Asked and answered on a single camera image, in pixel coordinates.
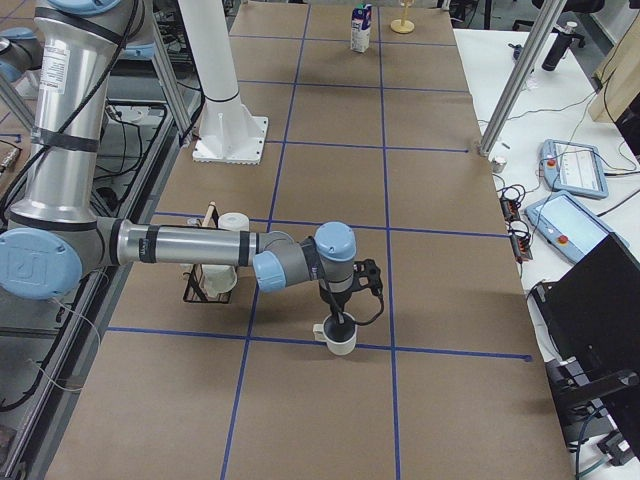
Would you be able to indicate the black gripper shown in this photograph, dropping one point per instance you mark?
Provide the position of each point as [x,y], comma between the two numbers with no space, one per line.
[335,301]

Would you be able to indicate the white mug grey inside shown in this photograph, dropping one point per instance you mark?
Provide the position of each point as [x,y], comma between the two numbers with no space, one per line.
[325,332]

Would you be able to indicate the blue white milk carton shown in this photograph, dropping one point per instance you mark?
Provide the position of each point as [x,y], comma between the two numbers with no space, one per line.
[361,19]

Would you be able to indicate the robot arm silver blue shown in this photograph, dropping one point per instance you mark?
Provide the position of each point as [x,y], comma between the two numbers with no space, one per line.
[54,237]
[21,51]

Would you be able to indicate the wooden cup tree stand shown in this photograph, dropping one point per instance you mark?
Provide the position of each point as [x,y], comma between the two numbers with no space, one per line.
[403,25]

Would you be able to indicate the white mug on rack left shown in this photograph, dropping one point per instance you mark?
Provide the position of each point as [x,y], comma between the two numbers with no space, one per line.
[218,279]

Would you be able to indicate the white mug on rack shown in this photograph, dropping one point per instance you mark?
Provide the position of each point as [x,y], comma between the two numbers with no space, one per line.
[234,221]
[218,279]

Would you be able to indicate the white mug on rack right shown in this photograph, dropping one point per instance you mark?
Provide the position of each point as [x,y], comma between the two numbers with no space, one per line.
[234,221]

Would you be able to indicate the black power strip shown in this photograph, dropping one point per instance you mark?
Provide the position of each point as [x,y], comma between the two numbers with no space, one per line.
[517,229]

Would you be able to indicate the small metal cylinder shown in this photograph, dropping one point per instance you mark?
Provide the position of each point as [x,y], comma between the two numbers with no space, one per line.
[498,164]

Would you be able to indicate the teach pendant near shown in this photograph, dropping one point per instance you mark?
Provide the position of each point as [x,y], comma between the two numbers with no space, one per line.
[566,225]

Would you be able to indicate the teach pendant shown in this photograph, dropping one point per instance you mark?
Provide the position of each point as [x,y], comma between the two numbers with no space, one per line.
[573,167]
[566,225]

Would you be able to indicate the black laptop monitor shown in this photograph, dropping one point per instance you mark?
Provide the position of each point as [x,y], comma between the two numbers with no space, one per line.
[592,312]

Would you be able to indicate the teach pendant far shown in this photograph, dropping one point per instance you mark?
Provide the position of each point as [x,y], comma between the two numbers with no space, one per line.
[573,167]

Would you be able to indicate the black bottle on desk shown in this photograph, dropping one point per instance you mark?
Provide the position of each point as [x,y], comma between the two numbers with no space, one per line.
[562,42]

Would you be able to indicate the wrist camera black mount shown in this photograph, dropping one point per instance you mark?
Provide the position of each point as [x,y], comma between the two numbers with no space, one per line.
[367,276]

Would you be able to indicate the black wire mug rack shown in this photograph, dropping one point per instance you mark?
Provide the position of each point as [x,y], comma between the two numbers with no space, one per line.
[194,292]

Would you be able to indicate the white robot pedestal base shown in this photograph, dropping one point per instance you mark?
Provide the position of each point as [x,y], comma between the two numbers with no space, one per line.
[228,132]

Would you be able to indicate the aluminium frame post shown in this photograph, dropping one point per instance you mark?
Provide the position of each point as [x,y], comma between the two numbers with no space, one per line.
[548,14]

